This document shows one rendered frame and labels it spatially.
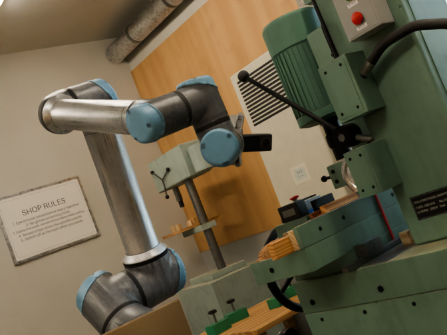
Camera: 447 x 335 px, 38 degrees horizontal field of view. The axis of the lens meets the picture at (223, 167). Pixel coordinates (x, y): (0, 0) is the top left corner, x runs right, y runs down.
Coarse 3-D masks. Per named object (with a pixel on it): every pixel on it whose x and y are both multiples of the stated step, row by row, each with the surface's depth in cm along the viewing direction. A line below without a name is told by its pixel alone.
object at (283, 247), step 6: (282, 240) 157; (288, 240) 158; (270, 246) 155; (276, 246) 155; (282, 246) 156; (288, 246) 157; (270, 252) 155; (276, 252) 154; (282, 252) 156; (288, 252) 157; (276, 258) 154
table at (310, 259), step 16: (368, 224) 173; (384, 224) 178; (400, 224) 182; (336, 240) 163; (352, 240) 167; (288, 256) 160; (304, 256) 156; (320, 256) 158; (336, 256) 162; (256, 272) 170; (272, 272) 165; (288, 272) 161; (304, 272) 157
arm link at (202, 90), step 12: (180, 84) 150; (192, 84) 148; (204, 84) 149; (192, 96) 147; (204, 96) 148; (216, 96) 150; (192, 108) 146; (204, 108) 148; (216, 108) 149; (192, 120) 147; (204, 120) 149; (216, 120) 149
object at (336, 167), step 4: (332, 164) 183; (336, 164) 181; (340, 164) 180; (328, 168) 184; (332, 168) 183; (336, 168) 182; (340, 168) 181; (332, 172) 182; (336, 172) 182; (340, 172) 181; (332, 176) 183; (336, 176) 182; (340, 176) 181; (332, 180) 184; (336, 180) 182; (340, 180) 182; (336, 184) 183; (340, 184) 182; (344, 184) 181; (336, 188) 183
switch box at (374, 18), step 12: (336, 0) 153; (360, 0) 149; (372, 0) 147; (384, 0) 150; (348, 12) 152; (360, 12) 149; (372, 12) 147; (384, 12) 148; (348, 24) 152; (360, 24) 150; (372, 24) 148; (384, 24) 148; (348, 36) 153; (360, 36) 151
